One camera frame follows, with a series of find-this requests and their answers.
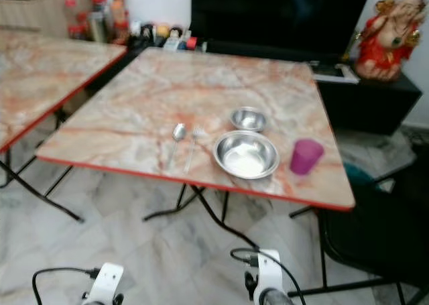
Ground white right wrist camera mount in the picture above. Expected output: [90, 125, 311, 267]
[253, 249, 284, 305]

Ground small red-lid jar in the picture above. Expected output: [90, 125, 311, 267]
[68, 25, 84, 42]
[112, 22, 129, 45]

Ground purple plastic cup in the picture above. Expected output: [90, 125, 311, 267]
[290, 139, 325, 176]

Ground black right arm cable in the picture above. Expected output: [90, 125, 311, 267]
[230, 247, 308, 305]

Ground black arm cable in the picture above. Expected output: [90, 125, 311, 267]
[230, 247, 308, 305]
[32, 267, 100, 305]

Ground white electronic box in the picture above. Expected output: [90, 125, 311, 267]
[164, 36, 184, 52]

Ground marble folding table red edge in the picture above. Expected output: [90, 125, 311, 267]
[0, 29, 128, 223]
[36, 47, 356, 249]

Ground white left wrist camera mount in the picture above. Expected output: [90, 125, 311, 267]
[84, 262, 125, 305]

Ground teal plastic item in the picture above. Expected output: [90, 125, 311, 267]
[342, 162, 376, 186]

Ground wooden drawer cabinet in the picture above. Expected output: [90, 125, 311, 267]
[0, 0, 95, 38]

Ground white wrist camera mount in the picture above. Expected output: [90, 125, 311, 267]
[84, 262, 125, 305]
[253, 249, 284, 305]

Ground steel fork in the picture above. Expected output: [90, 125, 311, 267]
[184, 125, 203, 174]

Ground black chair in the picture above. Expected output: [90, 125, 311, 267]
[316, 161, 429, 300]

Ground red Ganesha statue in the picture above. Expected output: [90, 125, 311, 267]
[354, 0, 420, 82]

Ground small steel bowl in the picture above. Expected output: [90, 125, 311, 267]
[230, 107, 267, 133]

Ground large clear red-lid jar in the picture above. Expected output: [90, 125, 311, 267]
[91, 0, 109, 15]

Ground steel tumbler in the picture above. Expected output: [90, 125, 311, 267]
[88, 13, 107, 44]

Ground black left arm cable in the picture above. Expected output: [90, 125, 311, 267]
[32, 267, 100, 305]

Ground steel spoon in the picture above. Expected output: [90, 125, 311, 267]
[166, 123, 186, 172]

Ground pink red-capped bottle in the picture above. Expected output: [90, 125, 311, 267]
[64, 0, 79, 27]

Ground large steel bowl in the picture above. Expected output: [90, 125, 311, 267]
[213, 131, 280, 180]

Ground black television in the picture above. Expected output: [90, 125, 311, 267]
[189, 0, 374, 63]

